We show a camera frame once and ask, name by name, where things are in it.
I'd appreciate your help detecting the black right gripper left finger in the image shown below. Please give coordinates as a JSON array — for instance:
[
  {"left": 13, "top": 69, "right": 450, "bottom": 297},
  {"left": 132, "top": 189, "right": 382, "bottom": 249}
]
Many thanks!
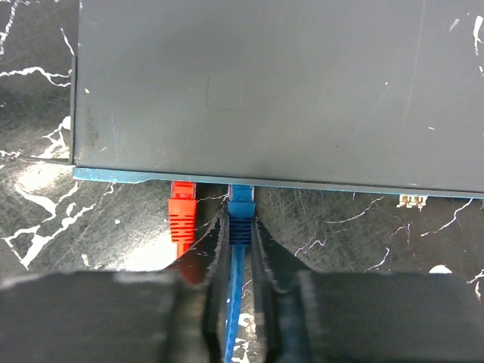
[{"left": 162, "top": 217, "right": 230, "bottom": 362}]

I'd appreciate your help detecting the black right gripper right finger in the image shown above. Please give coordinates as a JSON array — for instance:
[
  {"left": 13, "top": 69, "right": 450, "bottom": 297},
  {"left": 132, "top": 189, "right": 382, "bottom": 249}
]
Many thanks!
[{"left": 250, "top": 219, "right": 314, "bottom": 362}]

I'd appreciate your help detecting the red cable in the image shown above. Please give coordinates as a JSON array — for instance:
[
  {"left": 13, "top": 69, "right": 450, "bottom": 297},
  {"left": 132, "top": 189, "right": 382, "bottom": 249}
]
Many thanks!
[{"left": 166, "top": 180, "right": 201, "bottom": 284}]

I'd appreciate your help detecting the blue cable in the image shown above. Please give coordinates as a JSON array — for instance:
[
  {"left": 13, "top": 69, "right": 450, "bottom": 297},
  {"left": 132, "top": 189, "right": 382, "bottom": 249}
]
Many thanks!
[{"left": 222, "top": 184, "right": 256, "bottom": 363}]

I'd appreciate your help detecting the dark grey network switch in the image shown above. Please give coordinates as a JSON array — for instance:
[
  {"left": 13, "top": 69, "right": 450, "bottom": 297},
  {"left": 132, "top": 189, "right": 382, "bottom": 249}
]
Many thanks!
[{"left": 73, "top": 1, "right": 483, "bottom": 198}]

